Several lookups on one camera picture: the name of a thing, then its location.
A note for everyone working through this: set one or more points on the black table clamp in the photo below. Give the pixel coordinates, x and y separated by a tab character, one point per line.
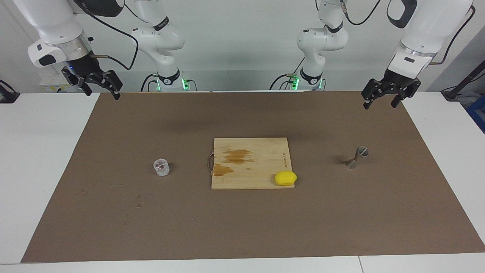
7	96

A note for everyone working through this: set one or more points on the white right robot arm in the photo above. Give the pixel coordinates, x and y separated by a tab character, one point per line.
57	22

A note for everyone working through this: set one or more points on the steel double jigger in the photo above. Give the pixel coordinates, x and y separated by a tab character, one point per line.
353	163

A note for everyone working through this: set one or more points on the black stand pole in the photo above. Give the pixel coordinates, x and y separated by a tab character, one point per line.
452	93

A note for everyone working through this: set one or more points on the white power strip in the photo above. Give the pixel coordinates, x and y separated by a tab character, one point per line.
51	85

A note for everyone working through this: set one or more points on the yellow lemon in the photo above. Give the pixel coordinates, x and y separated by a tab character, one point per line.
285	178

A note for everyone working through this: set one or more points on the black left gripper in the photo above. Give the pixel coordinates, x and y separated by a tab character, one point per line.
399	77

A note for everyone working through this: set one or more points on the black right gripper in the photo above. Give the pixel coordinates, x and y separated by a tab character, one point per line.
85	66

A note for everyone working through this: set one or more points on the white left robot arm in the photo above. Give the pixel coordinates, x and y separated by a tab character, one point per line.
428	34

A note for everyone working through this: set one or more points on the wooden cutting board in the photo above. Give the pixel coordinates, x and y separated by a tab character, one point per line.
250	174

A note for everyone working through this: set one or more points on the small clear glass cup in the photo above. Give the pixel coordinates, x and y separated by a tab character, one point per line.
162	168

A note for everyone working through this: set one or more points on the brown table mat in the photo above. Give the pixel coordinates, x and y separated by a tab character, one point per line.
242	227

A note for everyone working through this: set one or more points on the blue box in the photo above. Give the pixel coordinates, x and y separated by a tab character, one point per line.
478	110

